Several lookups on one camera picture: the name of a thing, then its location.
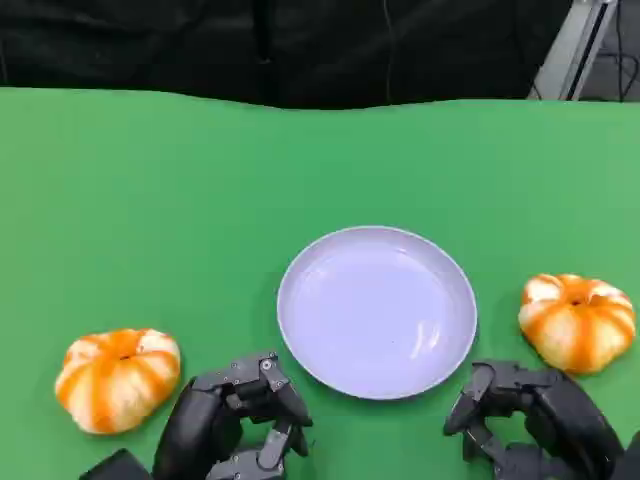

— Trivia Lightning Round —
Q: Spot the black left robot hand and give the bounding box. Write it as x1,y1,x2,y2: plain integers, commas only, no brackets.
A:
152,351,314,480

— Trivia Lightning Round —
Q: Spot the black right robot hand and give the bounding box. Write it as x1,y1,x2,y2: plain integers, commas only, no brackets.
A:
442,360,626,480

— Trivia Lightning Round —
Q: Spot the orange and white bread roll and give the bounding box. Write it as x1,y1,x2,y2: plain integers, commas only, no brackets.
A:
54,328,182,435
518,273,637,376

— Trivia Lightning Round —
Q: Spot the lilac plate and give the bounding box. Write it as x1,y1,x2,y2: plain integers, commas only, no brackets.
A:
276,225,479,401

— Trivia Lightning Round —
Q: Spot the green table cloth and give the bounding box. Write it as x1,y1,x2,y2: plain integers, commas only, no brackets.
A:
0,87,640,480

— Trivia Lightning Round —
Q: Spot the black backdrop curtain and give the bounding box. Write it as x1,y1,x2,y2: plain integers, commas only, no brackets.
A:
0,0,576,110

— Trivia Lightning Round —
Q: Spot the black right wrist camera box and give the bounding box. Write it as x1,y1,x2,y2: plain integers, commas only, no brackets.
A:
612,431,640,480

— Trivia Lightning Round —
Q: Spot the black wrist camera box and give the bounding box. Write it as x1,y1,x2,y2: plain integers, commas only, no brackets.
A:
612,431,640,480
78,448,152,480

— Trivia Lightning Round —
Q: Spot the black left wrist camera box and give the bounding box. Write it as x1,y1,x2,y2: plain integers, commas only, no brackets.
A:
78,448,152,480

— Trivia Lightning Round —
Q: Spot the black floor cable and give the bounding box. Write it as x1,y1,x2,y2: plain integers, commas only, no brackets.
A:
597,0,640,101

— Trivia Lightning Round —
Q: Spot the aluminium frame post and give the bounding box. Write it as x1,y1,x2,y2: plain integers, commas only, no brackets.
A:
528,0,624,101

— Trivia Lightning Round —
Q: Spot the thin black hanging cable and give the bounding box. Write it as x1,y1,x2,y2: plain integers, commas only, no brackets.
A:
382,0,397,104

